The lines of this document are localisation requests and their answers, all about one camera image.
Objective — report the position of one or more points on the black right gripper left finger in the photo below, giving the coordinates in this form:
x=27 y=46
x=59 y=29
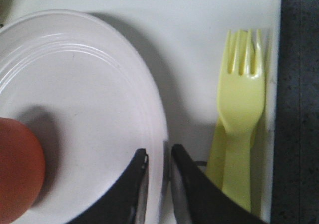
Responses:
x=125 y=202

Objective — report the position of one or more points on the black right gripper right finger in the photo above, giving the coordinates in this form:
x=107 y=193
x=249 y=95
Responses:
x=196 y=200

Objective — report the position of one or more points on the orange fruit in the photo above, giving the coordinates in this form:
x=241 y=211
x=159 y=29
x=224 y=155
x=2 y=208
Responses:
x=22 y=169

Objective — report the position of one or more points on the white round plate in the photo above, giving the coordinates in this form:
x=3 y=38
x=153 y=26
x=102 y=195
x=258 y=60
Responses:
x=83 y=89

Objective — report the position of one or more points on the white rectangular tray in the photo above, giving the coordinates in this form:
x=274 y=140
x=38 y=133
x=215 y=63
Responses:
x=181 y=42

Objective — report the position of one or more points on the yellow plastic utensil under fork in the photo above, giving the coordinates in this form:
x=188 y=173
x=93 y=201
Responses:
x=216 y=160

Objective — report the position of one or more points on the yellow plastic fork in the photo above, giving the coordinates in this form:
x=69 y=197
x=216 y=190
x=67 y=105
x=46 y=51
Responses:
x=240 y=103

